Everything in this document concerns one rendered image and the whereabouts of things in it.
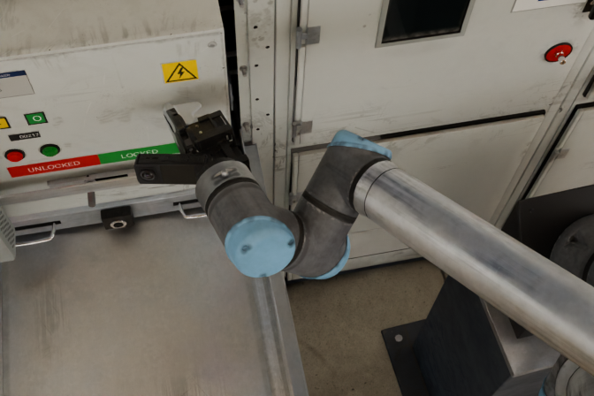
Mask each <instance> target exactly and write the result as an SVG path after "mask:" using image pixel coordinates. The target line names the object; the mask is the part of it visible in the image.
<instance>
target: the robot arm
mask: <svg viewBox="0 0 594 396"><path fill-rule="evenodd" d="M201 107H202V105H201V104H200V103H199V102H190V103H182V104H178V105H173V104H170V103H167V104H165V105H164V110H163V113H164V118H165V120H166V123H167V125H168V127H169V129H170V131H171V134H172V136H173V139H174V140H175V142H176V145H177V147H178V149H179V152H180V154H138V155H137V157H136V159H135V163H134V166H133V167H134V170H135V173H136V177H137V180H138V182H139V183H140V184H170V185H196V186H195V195H196V198H197V200H198V202H199V203H200V204H201V206H202V209H203V210H204V212H205V214H206V216H207V217H208V218H209V221H210V222H211V224H212V226H213V228H214V229H215V231H216V233H217V236H218V237H219V239H220V240H221V242H222V244H223V245H224V247H225V252H226V254H227V256H228V258H229V259H230V260H231V262H232V263H233V264H234V265H235V266H236V268H237V269H238V270H239V271H240V272H241V273H243V274H244V275H246V276H249V277H252V278H261V277H268V276H271V275H273V274H276V273H277V272H279V271H284V272H288V273H292V274H295V275H299V276H300V277H302V278H309V279H313V278H315V279H327V278H331V277H333V276H335V275H336V274H337V273H339V272H340V271H341V270H342V269H343V267H344V266H345V264H346V263H347V259H348V257H349V254H350V240H349V238H348V235H347V234H348V232H349V231H350V229H351V227H352V225H353V224H354V222H355V220H356V218H357V217H358V215H359V214H360V215H362V216H365V217H367V218H369V219H370V220H371V221H373V222H374V223H376V224H377V225H379V226H380V227H382V228H383V229H385V230H386V231H387V232H389V233H390V234H391V235H392V236H394V237H395V238H397V239H398V240H400V241H401V242H403V243H404V244H406V245H407V246H409V247H410V248H412V249H413V250H414V251H415V252H416V253H418V254H419V255H421V256H423V257H424V258H425V259H427V260H428V261H430V262H431V263H433V264H434V265H436V266H437V267H439V268H440V269H441V270H442V271H444V272H445V273H447V274H448V275H449V276H451V277H452V278H454V279H455V280H457V281H458V282H460V283H461V284H463V285H464V286H466V287H467V288H468V289H469V290H471V291H472V292H473V293H475V294H477V295H478V296H479V297H481V298H482V299H484V300H485V301H487V302H488V303H490V304H491V305H492V306H493V307H495V308H496V309H498V310H499V311H501V312H502V313H503V314H505V315H506V316H508V317H510V318H511V319H512V320H514V321H515V322H517V323H518V324H519V325H520V326H522V327H523V328H525V329H526V330H527V331H529V332H531V333H532V334H534V335H535V336H536V337H538V338H539V339H541V340H542V341H543V342H544V343H546V344H547V345H549V346H550V347H552V348H553V349H555V350H556V351H558V352H559V353H560V357H559V358H558V360H557V361H556V362H555V364H554V365H553V367H552V369H551V371H550V373H549V374H548V376H547V377H546V378H545V379H544V382H543V384H542V387H541V389H540V391H539V394H538V396H594V214H592V215H588V216H586V217H582V218H580V219H578V220H576V221H574V223H572V224H571V225H570V226H569V227H567V228H566V229H565V230H564V231H563V233H562V234H561V235H560V236H559V237H558V239H557V240H556V242H555V244H554V246H553V248H552V252H551V256H550V260H549V259H547V258H545V257H544V256H542V255H540V254H539V253H537V252H536V251H534V250H533V249H531V248H529V247H527V246H525V245H524V244H522V243H521V242H520V241H518V240H516V239H514V238H513V237H511V236H509V235H508V234H506V233H505V232H502V231H501V230H500V229H498V228H497V227H495V226H493V225H491V224H490V223H488V222H486V221H485V220H483V219H481V218H480V217H478V216H477V215H475V214H474V213H472V212H470V211H469V210H467V209H465V208H463V207H462V206H461V205H459V204H458V203H456V202H454V201H452V200H450V199H449V198H447V197H446V196H444V195H442V194H441V193H439V192H438V191H436V190H434V189H433V188H431V187H429V186H427V185H426V184H424V183H422V181H420V180H418V179H416V178H415V177H413V176H411V175H410V174H408V173H406V172H405V171H403V170H402V169H400V168H399V167H398V166H397V164H395V163H394V162H392V161H390V160H391V159H392V152H391V150H390V149H387V148H384V147H382V146H380V145H378V144H376V143H374V142H372V141H369V140H367V139H364V138H362V137H361V136H359V135H357V134H355V133H351V132H349V131H347V130H340V131H338V132H337V133H336V134H335V136H334V138H333V139H332V141H331V143H330V144H328V146H327V149H326V151H325V153H324V156H323V158H322V159H321V161H320V163H319V165H318V166H317V168H316V170H315V172H314V174H313V176H312V178H311V180H310V181H309V183H308V185H307V187H306V189H305V190H304V192H303V194H302V195H301V198H300V200H299V201H298V202H297V204H296V206H295V208H294V210H293V211H291V210H288V209H283V208H280V207H278V206H275V205H273V204H272V203H271V202H270V200H269V199H268V197H267V196H266V194H265V193H264V191H263V190H262V189H261V187H260V186H259V184H258V183H257V181H256V180H255V178H254V176H253V175H252V172H251V169H250V166H249V165H250V163H249V159H248V157H247V155H246V154H245V155H242V154H241V152H240V150H239V148H238V147H237V145H236V140H235V137H234V135H233V130H232V127H231V126H230V124H229V123H228V121H227V120H226V118H225V116H224V115H223V113H222V112H221V110H218V111H215V112H213V113H210V114H206V115H203V116H201V117H195V118H194V114H195V113H196V112H197V111H198V110H199V109H200V108H201ZM220 116H221V117H220ZM231 140H232V141H231Z"/></svg>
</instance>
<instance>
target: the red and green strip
mask: <svg viewBox="0 0 594 396"><path fill-rule="evenodd" d="M175 153H180V152H179V149H178V147H177V145H176V143H170V144H164V145H158V146H152V147H146V148H135V149H128V150H122V151H117V152H110V153H104V154H98V155H92V156H81V157H75V158H69V159H63V160H56V161H50V162H45V163H38V164H27V165H21V166H15V167H9V168H7V170H8V172H9V173H10V174H11V177H12V178H16V177H21V176H27V175H34V174H39V173H45V172H52V171H62V170H69V169H74V168H80V167H87V166H93V165H98V164H110V163H116V162H122V161H128V160H134V159H136V157H137V155H138V154H175Z"/></svg>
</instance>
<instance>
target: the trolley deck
mask: <svg viewBox="0 0 594 396"><path fill-rule="evenodd" d="M245 150H246V155H247V157H248V159H249V163H250V165H249V166H250V169H251V172H252V175H253V176H254V178H255V180H256V181H257V183H258V184H259V186H260V187H261V189H262V190H263V191H264V193H265V194H266V196H267V193H266V188H265V184H264V179H263V172H262V167H261V163H260V158H259V155H258V150H257V146H256V144H255V145H250V146H245ZM267 197H268V196H267ZM270 278H271V283H272V287H273V292H274V296H275V301H276V305H277V310H278V318H279V322H280V327H281V331H282V336H283V340H284V345H285V350H286V358H287V362H288V367H289V371H290V376H291V380H292V385H293V394H294V396H309V395H308V387H307V383H306V378H305V374H304V370H303V366H302V361H301V354H300V349H299V345H298V340H297V336H296V332H295V328H294V323H293V315H292V311H291V307H290V302H289V298H288V294H287V290H286V282H285V277H284V273H283V271H279V272H277V273H276V274H273V275H271V276H270ZM2 300H3V374H4V396H272V393H271V388H270V380H269V375H268V370H267V365H266V360H265V355H264V351H263V342H262V336H261V332H260V327H259V322H258V317H257V312H256V307H255V298H254V294H253V288H252V284H251V279H250V277H249V276H246V275H244V274H243V273H241V272H240V271H239V270H238V269H237V268H236V266H235V265H234V264H233V263H232V262H231V260H230V259H229V258H228V256H227V254H226V252H225V247H224V245H223V244H222V242H221V240H220V239H219V237H218V236H217V233H216V231H215V229H214V228H213V226H212V224H211V222H210V221H209V218H208V217H198V218H191V219H184V218H183V217H182V216H181V214H180V212H179V210H175V211H170V212H164V213H158V214H153V215H147V216H141V217H135V218H134V225H131V226H126V227H122V228H114V229H109V230H105V228H104V225H103V223H97V224H91V225H81V226H75V227H70V228H64V229H58V230H56V233H55V236H54V238H53V240H51V241H48V242H43V243H39V244H33V245H28V246H22V247H16V256H15V260H13V261H8V262H2Z"/></svg>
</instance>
